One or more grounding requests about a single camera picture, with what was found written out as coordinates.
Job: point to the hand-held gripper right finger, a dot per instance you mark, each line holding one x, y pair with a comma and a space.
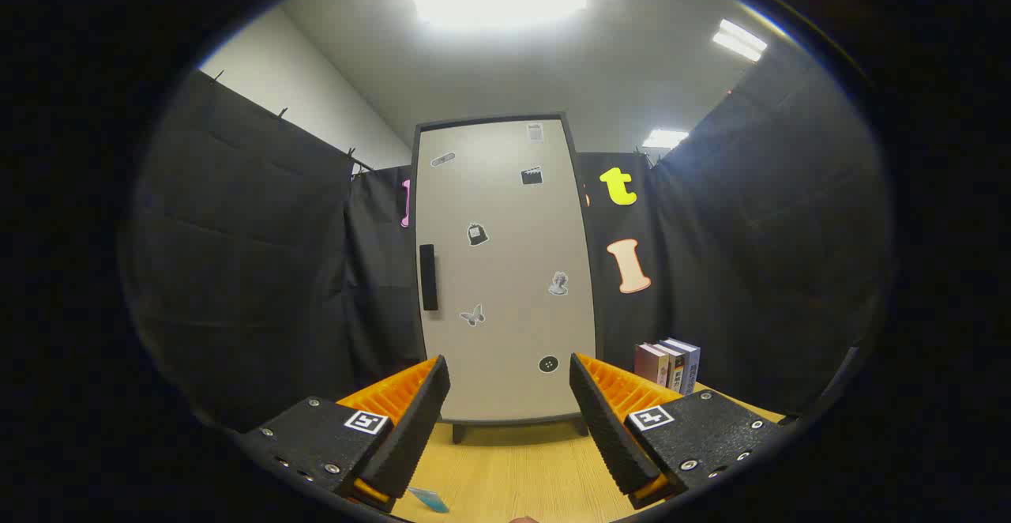
608, 428

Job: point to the black backdrop cloth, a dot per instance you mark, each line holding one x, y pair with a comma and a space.
237, 254

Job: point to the long ceiling light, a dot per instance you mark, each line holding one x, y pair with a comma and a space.
739, 39

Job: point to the blue and white tube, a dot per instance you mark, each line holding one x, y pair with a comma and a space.
430, 499

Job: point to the white spine book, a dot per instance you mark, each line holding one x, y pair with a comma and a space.
676, 369

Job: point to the small ceiling light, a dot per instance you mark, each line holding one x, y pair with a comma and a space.
663, 139

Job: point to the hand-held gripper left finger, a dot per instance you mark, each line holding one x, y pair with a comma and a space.
411, 420

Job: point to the dark grey cabinet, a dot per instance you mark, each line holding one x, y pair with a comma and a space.
459, 432

